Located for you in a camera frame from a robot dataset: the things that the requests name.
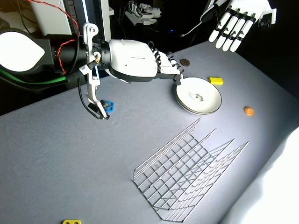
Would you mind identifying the white plate with dark rim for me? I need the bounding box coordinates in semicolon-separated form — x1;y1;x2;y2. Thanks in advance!
176;97;221;116
175;77;222;114

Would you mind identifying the spare white robot hand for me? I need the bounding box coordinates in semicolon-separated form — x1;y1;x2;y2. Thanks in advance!
125;1;162;26

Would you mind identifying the blue pentagon piece with holes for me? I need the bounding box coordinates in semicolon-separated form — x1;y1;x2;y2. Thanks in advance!
102;99;115;115

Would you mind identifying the white cabinet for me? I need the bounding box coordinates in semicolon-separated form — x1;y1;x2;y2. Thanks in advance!
29;0;79;36

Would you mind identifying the grey table cloth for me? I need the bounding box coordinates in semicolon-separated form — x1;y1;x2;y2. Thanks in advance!
0;41;299;224

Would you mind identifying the white post with light strip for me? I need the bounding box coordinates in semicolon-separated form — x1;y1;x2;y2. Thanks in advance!
81;0;115;42

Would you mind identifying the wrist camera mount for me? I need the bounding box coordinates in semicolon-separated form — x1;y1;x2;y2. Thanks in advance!
78;22;112;121
258;8;278;30

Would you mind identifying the white cable with grey plug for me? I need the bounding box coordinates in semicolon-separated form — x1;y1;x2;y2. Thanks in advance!
180;20;204;38

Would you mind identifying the silver wire dish rack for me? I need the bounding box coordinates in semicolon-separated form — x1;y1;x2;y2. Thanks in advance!
132;118;249;222

